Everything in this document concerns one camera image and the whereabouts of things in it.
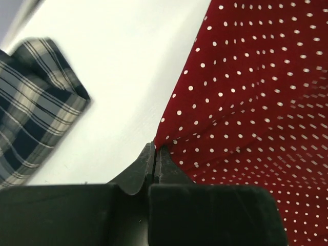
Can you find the red polka dot skirt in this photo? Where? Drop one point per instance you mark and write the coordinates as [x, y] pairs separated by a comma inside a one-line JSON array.
[[250, 107]]

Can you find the plaid folded skirt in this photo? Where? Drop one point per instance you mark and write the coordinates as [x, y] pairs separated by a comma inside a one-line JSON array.
[[41, 98]]

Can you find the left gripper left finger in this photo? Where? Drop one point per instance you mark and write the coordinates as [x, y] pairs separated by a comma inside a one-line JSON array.
[[114, 213]]

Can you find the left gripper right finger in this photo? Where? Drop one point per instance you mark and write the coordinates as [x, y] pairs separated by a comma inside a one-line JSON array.
[[184, 213]]

